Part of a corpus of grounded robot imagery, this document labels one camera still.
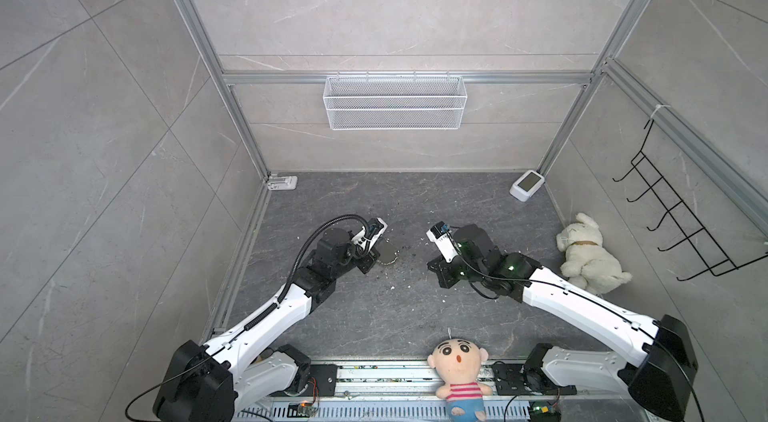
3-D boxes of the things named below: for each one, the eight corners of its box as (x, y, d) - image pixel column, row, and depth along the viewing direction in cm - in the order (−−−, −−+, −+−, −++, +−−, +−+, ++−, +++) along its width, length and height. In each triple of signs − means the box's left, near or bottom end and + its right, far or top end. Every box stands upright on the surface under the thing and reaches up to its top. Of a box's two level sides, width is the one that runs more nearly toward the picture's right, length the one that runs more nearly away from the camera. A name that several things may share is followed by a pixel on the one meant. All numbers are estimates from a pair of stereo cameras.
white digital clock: (523, 203, 111) (527, 197, 109) (506, 192, 115) (509, 186, 113) (545, 184, 118) (549, 178, 115) (528, 173, 122) (531, 167, 119)
